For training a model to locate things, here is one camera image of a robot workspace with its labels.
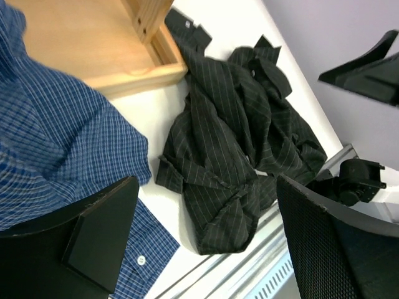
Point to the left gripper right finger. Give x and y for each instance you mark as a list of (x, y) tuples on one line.
[(336, 251)]

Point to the aluminium mounting rail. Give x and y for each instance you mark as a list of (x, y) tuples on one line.
[(190, 275)]

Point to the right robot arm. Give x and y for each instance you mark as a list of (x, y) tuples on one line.
[(366, 186)]

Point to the blue checked shirt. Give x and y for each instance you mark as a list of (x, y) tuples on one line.
[(61, 141)]

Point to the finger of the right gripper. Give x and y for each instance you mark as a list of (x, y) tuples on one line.
[(373, 75)]

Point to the black pinstriped shirt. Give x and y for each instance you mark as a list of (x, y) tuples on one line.
[(236, 134)]

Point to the white slotted cable duct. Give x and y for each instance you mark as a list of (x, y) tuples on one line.
[(274, 280)]

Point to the wooden clothes rack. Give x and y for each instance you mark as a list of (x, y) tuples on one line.
[(116, 47)]

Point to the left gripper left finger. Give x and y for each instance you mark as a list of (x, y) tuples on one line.
[(73, 252)]

